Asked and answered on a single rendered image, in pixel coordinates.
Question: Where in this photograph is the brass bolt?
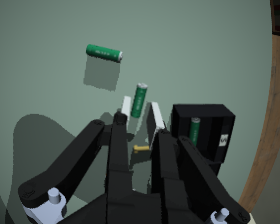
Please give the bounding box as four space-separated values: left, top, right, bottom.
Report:
134 145 152 153

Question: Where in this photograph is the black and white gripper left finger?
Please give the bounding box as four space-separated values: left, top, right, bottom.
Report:
18 96 137 224

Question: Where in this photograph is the black rack of labelled bins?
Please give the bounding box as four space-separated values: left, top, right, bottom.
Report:
171 104 236 176

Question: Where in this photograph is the green aa battery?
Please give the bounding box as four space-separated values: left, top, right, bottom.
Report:
189 118 200 146
86 44 123 62
131 83 148 118

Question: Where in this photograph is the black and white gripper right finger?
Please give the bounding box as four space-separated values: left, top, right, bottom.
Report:
146 102 251 224

